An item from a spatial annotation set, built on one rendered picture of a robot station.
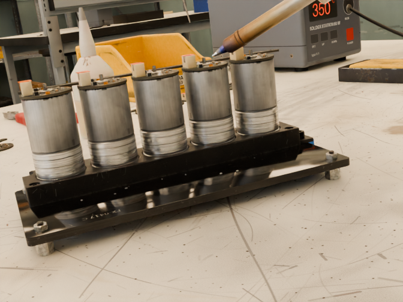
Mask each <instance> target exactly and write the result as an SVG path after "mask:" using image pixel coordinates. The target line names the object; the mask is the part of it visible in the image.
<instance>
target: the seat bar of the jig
mask: <svg viewBox="0 0 403 302"><path fill-rule="evenodd" d="M234 133H235V139H234V140H232V141H229V142H227V143H223V144H217V145H211V146H198V145H194V144H191V137H189V138H187V141H188V149H187V150H185V151H183V152H181V153H177V154H174V155H168V156H145V155H143V149H142V147H141V148H138V149H137V152H138V157H139V159H138V160H136V161H134V162H132V163H130V164H127V165H123V166H119V167H112V168H95V167H92V164H91V159H90V158H89V159H84V160H85V167H86V170H85V171H84V172H82V173H80V174H78V175H75V176H72V177H68V178H64V179H59V180H38V179H37V176H36V172H35V170H33V171H30V172H29V176H25V177H22V180H23V185H24V189H25V194H26V197H27V200H28V204H29V207H36V206H41V205H44V204H49V203H54V202H57V201H62V200H67V199H70V198H74V197H79V196H82V195H87V194H92V193H96V192H100V191H105V190H108V189H113V188H118V187H121V186H126V185H131V184H134V183H139V182H144V181H147V180H152V179H157V178H160V177H165V176H169V175H173V174H177V173H183V172H186V171H191V170H195V169H198V168H203V167H208V166H211V165H216V164H221V163H224V162H229V161H234V160H237V159H242V158H247V157H250V156H255V155H259V154H263V153H267V152H273V151H276V150H281V149H285V148H289V147H293V146H298V145H300V134H299V128H298V127H296V126H293V125H289V124H286V123H283V122H280V121H279V130H278V131H275V132H272V133H269V134H263V135H240V134H237V130H236V128H234Z"/></svg>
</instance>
